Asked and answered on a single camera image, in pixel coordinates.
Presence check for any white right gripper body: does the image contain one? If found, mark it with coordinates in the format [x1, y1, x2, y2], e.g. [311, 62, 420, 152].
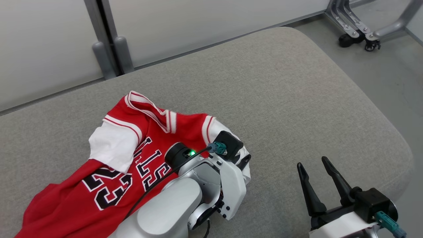
[309, 203, 379, 238]

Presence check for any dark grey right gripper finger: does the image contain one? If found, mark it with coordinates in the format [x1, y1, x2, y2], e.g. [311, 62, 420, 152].
[297, 162, 328, 217]
[322, 156, 363, 206]

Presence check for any teal left camera cable connector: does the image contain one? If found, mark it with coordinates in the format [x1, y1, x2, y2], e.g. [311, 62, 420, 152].
[207, 142, 227, 156]

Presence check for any teal camera cable connector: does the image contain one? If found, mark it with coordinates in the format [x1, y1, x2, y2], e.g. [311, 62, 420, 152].
[207, 142, 227, 156]
[375, 211, 407, 238]

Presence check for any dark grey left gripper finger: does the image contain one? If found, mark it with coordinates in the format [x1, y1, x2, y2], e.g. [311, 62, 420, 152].
[237, 154, 251, 171]

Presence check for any black stand caster wheel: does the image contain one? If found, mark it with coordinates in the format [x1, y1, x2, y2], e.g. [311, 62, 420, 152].
[364, 40, 381, 52]
[338, 33, 363, 48]

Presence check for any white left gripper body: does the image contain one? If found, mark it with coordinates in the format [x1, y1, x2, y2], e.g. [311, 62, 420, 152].
[208, 152, 247, 221]

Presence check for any grey cylindrical post foot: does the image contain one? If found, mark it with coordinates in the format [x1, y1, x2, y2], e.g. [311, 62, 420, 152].
[92, 41, 117, 80]
[113, 36, 135, 74]

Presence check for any teal right camera cable connector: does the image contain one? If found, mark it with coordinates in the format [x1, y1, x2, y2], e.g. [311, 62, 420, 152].
[375, 211, 407, 238]

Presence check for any grey metal partition post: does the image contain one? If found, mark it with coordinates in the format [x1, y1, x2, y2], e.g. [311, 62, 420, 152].
[83, 0, 126, 80]

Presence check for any red basketball jersey number 23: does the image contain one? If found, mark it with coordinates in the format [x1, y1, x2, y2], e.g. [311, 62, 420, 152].
[15, 91, 251, 238]

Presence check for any grey metal wheeled stand base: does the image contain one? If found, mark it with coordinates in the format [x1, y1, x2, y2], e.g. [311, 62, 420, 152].
[325, 0, 423, 43]

